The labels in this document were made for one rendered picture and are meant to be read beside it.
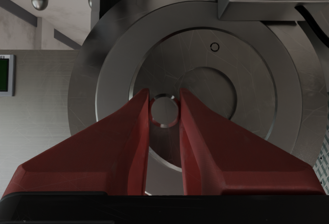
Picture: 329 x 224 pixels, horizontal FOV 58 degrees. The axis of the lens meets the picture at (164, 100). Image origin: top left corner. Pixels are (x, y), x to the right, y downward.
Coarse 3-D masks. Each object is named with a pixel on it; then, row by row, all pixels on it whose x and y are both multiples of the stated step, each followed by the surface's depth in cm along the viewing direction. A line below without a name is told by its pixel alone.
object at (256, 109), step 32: (192, 32) 15; (224, 32) 15; (160, 64) 15; (192, 64) 15; (224, 64) 15; (256, 64) 15; (224, 96) 15; (256, 96) 15; (160, 128) 15; (256, 128) 15; (160, 160) 15
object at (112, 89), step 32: (192, 0) 17; (128, 32) 16; (160, 32) 17; (256, 32) 17; (128, 64) 16; (288, 64) 17; (96, 96) 16; (128, 96) 16; (288, 96) 16; (288, 128) 16; (160, 192) 16
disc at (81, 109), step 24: (120, 0) 17; (144, 0) 17; (168, 0) 17; (216, 0) 17; (96, 24) 17; (120, 24) 17; (288, 24) 17; (96, 48) 17; (288, 48) 17; (312, 48) 17; (72, 72) 17; (96, 72) 17; (312, 72) 17; (72, 96) 17; (312, 96) 17; (72, 120) 17; (312, 120) 17; (312, 144) 17
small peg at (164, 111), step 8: (160, 96) 12; (168, 96) 12; (152, 104) 12; (160, 104) 12; (168, 104) 12; (176, 104) 12; (152, 112) 12; (160, 112) 12; (168, 112) 12; (176, 112) 12; (152, 120) 12; (160, 120) 12; (168, 120) 12; (176, 120) 12
